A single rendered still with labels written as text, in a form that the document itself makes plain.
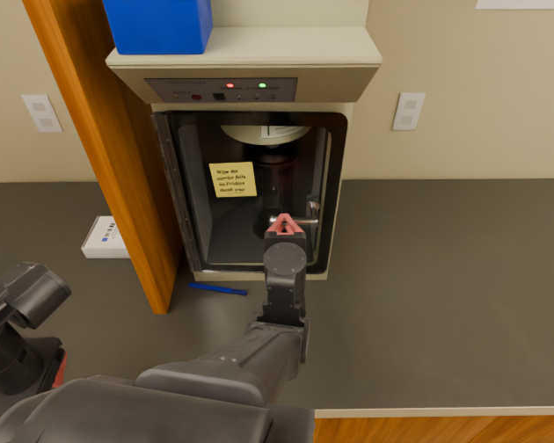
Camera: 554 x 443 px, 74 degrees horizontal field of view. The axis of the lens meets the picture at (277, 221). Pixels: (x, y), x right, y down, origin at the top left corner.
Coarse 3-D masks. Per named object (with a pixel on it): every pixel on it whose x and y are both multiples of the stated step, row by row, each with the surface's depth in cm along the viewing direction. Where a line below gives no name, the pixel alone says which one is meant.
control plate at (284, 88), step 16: (160, 80) 46; (176, 80) 46; (192, 80) 46; (208, 80) 46; (224, 80) 47; (240, 80) 47; (256, 80) 47; (272, 80) 47; (288, 80) 47; (160, 96) 52; (208, 96) 52; (288, 96) 52
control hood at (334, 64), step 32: (224, 32) 49; (256, 32) 49; (288, 32) 49; (320, 32) 49; (352, 32) 49; (128, 64) 43; (160, 64) 43; (192, 64) 43; (224, 64) 43; (256, 64) 43; (288, 64) 43; (320, 64) 43; (352, 64) 43; (320, 96) 53; (352, 96) 53
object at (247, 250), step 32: (192, 128) 60; (224, 128) 60; (256, 128) 59; (288, 128) 59; (320, 128) 59; (192, 160) 64; (224, 160) 64; (256, 160) 64; (288, 160) 63; (320, 160) 63; (192, 192) 69; (288, 192) 68; (320, 192) 68; (192, 224) 75; (224, 224) 75; (256, 224) 74; (320, 224) 74; (224, 256) 81; (256, 256) 81; (320, 256) 81
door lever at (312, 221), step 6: (312, 204) 70; (318, 204) 70; (312, 210) 69; (270, 216) 67; (276, 216) 67; (294, 216) 67; (300, 216) 67; (306, 216) 67; (312, 216) 67; (270, 222) 67; (282, 222) 67; (300, 222) 67; (306, 222) 67; (312, 222) 66
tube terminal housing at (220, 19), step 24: (216, 0) 48; (240, 0) 48; (264, 0) 48; (288, 0) 48; (312, 0) 48; (336, 0) 48; (360, 0) 48; (216, 24) 50; (240, 24) 50; (264, 24) 50; (288, 24) 50; (312, 24) 50; (336, 24) 50; (360, 24) 50
